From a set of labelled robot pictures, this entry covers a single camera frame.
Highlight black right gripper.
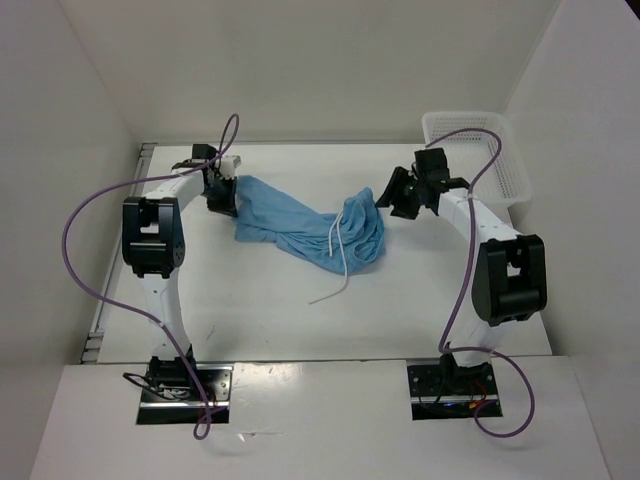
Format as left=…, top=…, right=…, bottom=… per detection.
left=374, top=166, right=426, bottom=220

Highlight light blue shorts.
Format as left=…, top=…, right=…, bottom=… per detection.
left=235, top=175, right=386, bottom=305

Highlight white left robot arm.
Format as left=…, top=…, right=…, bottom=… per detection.
left=121, top=144, right=241, bottom=400

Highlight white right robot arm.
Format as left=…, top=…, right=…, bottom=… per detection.
left=376, top=148, right=547, bottom=393

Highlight white plastic basket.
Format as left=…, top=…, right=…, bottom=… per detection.
left=422, top=111, right=532, bottom=208

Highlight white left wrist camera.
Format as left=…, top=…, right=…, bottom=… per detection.
left=214, top=155, right=242, bottom=181

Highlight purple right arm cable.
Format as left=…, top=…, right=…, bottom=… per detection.
left=424, top=128, right=536, bottom=439

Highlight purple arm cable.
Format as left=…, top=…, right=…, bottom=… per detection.
left=60, top=113, right=241, bottom=441
left=424, top=128, right=536, bottom=439

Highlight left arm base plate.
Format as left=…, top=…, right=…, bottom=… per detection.
left=123, top=364, right=234, bottom=425

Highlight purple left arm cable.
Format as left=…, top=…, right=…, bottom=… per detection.
left=60, top=113, right=241, bottom=441

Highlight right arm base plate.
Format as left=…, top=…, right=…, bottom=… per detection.
left=406, top=359, right=503, bottom=421

